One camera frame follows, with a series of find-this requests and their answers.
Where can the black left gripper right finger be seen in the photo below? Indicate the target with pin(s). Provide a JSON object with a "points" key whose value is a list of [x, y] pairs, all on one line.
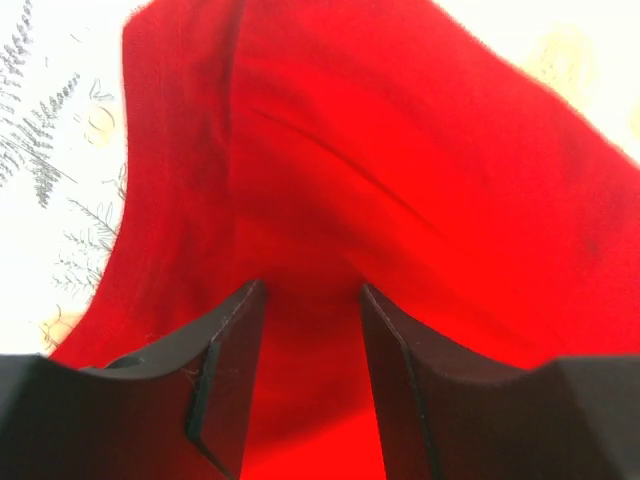
{"points": [[446, 412]]}

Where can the red t shirt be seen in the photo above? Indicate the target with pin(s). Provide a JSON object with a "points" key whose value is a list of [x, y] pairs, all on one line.
{"points": [[320, 145]]}

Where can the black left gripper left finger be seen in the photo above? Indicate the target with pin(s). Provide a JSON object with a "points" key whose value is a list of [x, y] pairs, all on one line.
{"points": [[176, 409]]}

